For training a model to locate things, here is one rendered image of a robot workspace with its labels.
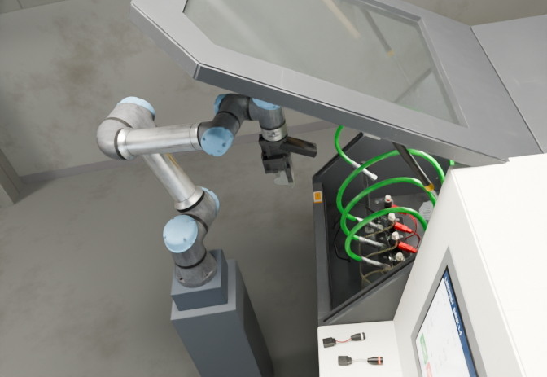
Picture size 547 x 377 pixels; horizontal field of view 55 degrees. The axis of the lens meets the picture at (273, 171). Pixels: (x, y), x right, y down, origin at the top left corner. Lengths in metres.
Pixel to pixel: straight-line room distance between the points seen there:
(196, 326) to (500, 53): 1.36
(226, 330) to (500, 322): 1.26
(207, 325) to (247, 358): 0.28
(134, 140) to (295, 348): 1.55
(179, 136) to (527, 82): 0.94
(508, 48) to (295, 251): 1.84
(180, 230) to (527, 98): 1.11
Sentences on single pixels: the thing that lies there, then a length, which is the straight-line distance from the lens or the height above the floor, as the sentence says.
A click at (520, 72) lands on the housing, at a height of 1.50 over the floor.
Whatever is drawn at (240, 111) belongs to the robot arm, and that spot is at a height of 1.55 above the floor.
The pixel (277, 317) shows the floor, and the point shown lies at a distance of 2.86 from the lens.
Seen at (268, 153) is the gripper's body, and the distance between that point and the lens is 1.56.
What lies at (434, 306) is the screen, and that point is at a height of 1.30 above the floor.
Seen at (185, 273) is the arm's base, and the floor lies 0.96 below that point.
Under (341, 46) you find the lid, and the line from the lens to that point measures 1.32.
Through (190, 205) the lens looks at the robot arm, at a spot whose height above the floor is 1.14.
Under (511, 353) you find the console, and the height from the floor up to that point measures 1.54.
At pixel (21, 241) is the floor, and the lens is 4.00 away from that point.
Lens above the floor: 2.33
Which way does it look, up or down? 40 degrees down
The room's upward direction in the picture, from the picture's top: 14 degrees counter-clockwise
